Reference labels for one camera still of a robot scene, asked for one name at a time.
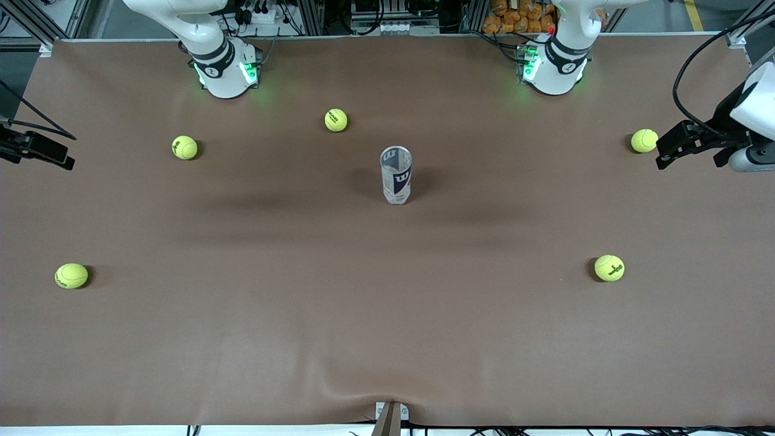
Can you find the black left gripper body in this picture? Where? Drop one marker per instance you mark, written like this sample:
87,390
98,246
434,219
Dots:
722,122

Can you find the clear blue-white Wilson tennis can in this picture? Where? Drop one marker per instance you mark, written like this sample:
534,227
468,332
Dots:
396,178

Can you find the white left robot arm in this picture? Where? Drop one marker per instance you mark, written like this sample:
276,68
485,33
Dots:
560,66

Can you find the yellow-green tennis ball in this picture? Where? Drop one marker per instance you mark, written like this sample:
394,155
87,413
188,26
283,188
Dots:
336,120
644,140
71,275
609,267
184,147

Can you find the pile of orange packets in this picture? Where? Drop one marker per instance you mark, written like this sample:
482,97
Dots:
514,18

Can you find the white power strip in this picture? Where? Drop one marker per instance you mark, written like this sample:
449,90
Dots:
266,15

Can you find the brown table mat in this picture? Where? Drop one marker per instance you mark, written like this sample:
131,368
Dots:
242,333

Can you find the dark electronics box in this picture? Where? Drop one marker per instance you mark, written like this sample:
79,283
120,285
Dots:
393,15

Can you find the aluminium frame profile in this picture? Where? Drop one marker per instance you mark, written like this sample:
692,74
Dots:
748,27
33,24

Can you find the grey metal bracket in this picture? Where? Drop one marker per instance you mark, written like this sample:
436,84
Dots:
404,413

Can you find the brown mount post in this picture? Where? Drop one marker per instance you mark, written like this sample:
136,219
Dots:
387,424

